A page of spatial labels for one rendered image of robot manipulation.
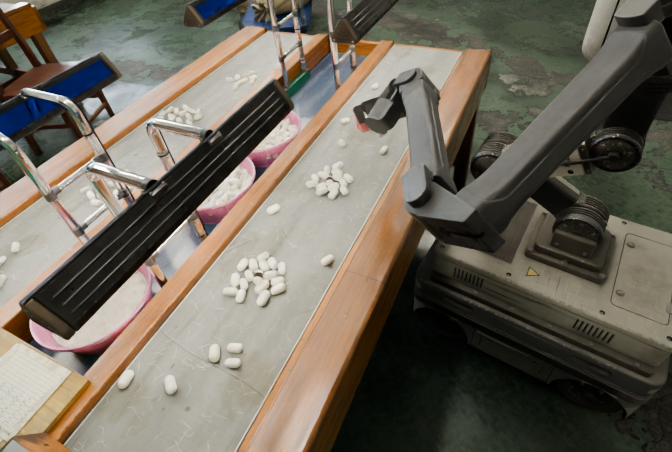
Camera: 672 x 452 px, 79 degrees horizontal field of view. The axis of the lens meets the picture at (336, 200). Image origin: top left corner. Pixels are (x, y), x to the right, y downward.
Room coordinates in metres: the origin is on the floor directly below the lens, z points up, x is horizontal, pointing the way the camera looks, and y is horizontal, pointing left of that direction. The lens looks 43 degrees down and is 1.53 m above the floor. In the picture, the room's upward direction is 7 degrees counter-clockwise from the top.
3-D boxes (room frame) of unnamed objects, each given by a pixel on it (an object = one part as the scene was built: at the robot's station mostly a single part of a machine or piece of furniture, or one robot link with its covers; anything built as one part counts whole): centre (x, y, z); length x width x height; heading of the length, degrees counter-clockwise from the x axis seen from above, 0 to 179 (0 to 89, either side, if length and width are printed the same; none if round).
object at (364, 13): (1.42, -0.23, 1.08); 0.62 x 0.08 x 0.07; 149
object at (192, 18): (1.71, 0.25, 1.08); 0.62 x 0.08 x 0.07; 149
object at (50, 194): (0.84, 0.67, 0.90); 0.20 x 0.19 x 0.45; 149
